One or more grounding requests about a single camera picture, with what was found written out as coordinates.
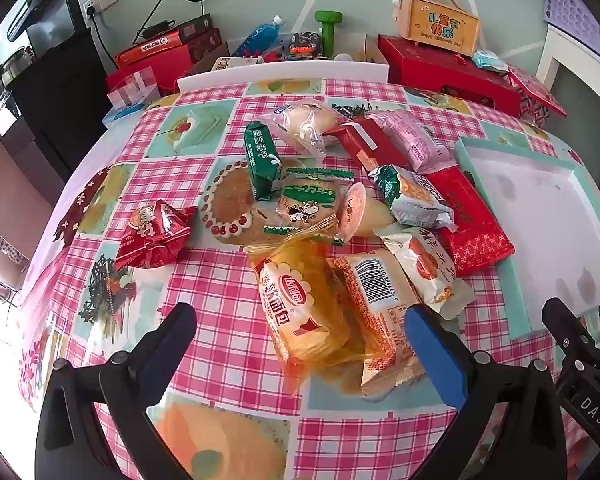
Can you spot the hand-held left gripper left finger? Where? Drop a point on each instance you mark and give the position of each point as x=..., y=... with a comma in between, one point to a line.
x=180, y=331

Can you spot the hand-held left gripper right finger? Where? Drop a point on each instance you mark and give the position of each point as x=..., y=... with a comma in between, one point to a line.
x=434, y=355

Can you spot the orange barcode snack packet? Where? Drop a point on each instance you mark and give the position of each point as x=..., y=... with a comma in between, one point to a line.
x=380, y=310

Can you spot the white and orange snack packet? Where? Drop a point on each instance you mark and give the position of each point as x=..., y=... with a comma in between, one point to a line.
x=425, y=265

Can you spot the red crinkled snack bag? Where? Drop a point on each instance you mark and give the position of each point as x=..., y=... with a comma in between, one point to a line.
x=152, y=237

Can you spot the yellow bread bag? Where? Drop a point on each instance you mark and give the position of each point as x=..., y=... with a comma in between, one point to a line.
x=295, y=310

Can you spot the teal shallow tray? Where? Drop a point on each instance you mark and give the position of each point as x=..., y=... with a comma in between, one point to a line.
x=525, y=210

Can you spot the red patterned packet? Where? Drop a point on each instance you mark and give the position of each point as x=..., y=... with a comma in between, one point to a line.
x=475, y=240

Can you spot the green and white snack packet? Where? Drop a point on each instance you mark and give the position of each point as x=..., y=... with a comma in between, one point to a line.
x=415, y=197

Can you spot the clear jelly cup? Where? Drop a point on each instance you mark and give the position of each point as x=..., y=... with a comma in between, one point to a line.
x=355, y=210

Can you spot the cow print cookie packet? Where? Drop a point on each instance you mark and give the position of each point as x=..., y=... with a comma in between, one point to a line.
x=307, y=200

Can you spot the green biscuit packet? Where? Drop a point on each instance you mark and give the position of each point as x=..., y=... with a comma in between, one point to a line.
x=260, y=160

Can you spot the red wafer packet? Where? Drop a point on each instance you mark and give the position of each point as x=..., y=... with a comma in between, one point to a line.
x=362, y=145

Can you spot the pink snack packet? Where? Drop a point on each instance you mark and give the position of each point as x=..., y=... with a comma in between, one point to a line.
x=410, y=132

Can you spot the clear bun packet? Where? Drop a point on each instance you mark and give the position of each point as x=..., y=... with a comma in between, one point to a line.
x=305, y=122

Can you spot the pink checked tablecloth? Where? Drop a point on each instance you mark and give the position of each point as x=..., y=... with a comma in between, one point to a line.
x=220, y=280

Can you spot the blue packet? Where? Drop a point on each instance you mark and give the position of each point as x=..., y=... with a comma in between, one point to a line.
x=120, y=112

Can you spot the red patterned box lid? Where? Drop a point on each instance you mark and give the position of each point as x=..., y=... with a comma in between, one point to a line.
x=535, y=92

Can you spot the clear plastic box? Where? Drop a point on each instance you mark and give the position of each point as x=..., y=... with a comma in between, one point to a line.
x=130, y=90

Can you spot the large red box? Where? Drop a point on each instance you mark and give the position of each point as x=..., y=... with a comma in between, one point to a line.
x=150, y=74

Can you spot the black cabinet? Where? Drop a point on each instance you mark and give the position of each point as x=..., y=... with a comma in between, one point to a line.
x=55, y=100

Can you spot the white table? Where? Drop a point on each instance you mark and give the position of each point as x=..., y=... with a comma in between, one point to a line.
x=580, y=50

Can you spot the cardboard box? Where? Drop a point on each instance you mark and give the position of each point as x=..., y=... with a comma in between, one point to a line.
x=372, y=50
x=205, y=65

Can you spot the teal face mask packet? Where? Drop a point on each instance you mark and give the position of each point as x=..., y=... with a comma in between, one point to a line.
x=490, y=60

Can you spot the white printed box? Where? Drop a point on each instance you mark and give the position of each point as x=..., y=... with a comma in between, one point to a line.
x=232, y=63

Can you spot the red gift box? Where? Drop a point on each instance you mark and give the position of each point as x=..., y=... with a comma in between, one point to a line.
x=430, y=67

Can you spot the dark brown box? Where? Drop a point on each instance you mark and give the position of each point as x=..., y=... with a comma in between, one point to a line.
x=205, y=45

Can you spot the black charger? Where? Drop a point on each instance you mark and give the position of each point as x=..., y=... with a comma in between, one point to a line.
x=155, y=30

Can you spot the blue liquid bottle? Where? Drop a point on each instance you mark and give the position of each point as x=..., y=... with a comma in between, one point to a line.
x=257, y=37

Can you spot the black flat box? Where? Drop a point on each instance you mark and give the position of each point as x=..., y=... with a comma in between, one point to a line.
x=195, y=24

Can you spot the clear plastic cup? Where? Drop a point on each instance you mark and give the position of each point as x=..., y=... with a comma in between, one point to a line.
x=345, y=57

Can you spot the colourful toy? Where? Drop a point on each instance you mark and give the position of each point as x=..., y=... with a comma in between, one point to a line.
x=305, y=44

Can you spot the metal kettle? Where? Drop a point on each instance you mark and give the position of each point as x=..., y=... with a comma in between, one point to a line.
x=10, y=67

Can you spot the green dumbbell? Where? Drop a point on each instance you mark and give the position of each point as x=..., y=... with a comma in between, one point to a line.
x=326, y=32

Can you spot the black monitor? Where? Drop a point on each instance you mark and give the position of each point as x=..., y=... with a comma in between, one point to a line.
x=45, y=15

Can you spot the white wall socket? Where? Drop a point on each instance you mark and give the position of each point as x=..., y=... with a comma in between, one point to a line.
x=100, y=0

